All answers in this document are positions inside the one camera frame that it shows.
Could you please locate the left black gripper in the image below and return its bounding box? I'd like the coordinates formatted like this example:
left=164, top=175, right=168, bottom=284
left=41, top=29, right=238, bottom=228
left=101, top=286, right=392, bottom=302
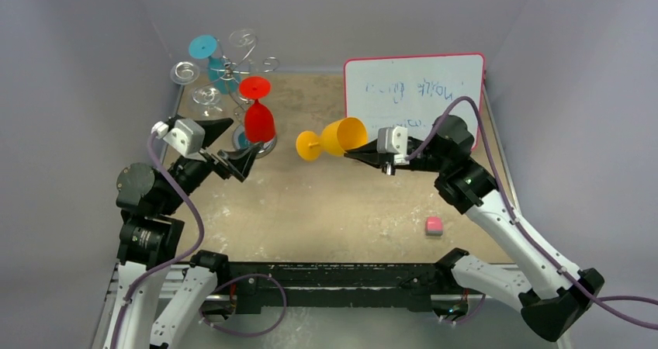
left=159, top=117, right=261, bottom=213

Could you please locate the orange plastic wine glass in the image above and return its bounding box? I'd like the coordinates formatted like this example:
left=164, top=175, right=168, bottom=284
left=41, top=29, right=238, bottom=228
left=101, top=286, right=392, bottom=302
left=296, top=117, right=368, bottom=161

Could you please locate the red plastic wine glass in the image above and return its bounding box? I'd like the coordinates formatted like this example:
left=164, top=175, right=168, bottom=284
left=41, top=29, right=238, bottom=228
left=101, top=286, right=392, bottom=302
left=239, top=76, right=276, bottom=143

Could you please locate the blue plastic wine glass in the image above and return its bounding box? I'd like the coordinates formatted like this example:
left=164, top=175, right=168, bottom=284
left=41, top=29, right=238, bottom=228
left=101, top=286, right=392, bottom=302
left=189, top=34, right=240, bottom=95

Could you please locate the clear champagne flute glass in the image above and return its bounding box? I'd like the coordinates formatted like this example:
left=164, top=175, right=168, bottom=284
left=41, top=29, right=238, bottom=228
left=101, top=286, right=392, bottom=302
left=229, top=29, right=258, bottom=67

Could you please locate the clear tumbler glass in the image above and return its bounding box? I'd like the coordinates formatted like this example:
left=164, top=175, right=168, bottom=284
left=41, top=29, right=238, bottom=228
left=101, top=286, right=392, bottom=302
left=191, top=85, right=227, bottom=119

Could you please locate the clear wine glass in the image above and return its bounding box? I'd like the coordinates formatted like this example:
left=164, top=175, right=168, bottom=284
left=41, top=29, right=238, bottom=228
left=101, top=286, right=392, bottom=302
left=169, top=61, right=201, bottom=85

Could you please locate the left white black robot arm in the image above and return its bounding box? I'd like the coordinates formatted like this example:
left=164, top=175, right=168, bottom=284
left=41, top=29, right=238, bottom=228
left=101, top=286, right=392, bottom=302
left=104, top=116, right=263, bottom=348

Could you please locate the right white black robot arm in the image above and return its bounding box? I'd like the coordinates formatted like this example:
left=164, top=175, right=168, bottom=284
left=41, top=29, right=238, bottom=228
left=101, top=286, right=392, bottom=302
left=344, top=115, right=604, bottom=342

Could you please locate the pink framed whiteboard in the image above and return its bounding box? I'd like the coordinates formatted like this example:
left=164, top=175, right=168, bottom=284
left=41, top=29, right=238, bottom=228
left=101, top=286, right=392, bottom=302
left=344, top=53, right=485, bottom=140

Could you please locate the pink grey eraser block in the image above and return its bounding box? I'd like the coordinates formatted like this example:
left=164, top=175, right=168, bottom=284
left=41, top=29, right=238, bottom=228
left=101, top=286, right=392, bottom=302
left=424, top=216, right=444, bottom=237

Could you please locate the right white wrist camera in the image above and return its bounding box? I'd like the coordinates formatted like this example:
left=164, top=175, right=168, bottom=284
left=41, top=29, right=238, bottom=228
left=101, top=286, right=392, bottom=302
left=377, top=126, right=409, bottom=165

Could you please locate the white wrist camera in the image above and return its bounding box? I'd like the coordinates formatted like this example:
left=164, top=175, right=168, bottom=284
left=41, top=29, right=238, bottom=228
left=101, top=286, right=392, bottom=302
left=377, top=126, right=409, bottom=165
left=151, top=118, right=206, bottom=161

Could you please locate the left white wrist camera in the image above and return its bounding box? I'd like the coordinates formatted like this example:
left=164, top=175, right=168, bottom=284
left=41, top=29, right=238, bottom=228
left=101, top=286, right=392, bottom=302
left=151, top=118, right=206, bottom=161

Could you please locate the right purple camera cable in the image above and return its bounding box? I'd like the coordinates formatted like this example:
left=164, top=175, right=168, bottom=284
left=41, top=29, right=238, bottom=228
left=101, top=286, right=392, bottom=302
left=406, top=95, right=658, bottom=330

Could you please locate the purple camera cable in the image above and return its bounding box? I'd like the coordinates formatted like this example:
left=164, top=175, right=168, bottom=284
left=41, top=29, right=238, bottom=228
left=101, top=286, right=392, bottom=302
left=406, top=95, right=658, bottom=330
left=109, top=133, right=206, bottom=349

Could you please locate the silver wire wine glass rack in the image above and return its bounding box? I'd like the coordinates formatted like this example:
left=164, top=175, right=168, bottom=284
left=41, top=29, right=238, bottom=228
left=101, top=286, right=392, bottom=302
left=169, top=28, right=279, bottom=150

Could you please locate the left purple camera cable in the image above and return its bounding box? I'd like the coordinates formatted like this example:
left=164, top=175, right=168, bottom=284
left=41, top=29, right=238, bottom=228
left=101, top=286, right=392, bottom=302
left=109, top=133, right=206, bottom=349

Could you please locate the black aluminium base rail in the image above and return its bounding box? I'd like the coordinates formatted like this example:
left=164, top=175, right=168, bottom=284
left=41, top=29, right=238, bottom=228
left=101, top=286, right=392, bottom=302
left=210, top=262, right=484, bottom=314

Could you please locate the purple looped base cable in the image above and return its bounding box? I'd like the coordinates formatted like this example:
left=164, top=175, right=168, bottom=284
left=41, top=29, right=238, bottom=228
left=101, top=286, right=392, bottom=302
left=198, top=273, right=288, bottom=338

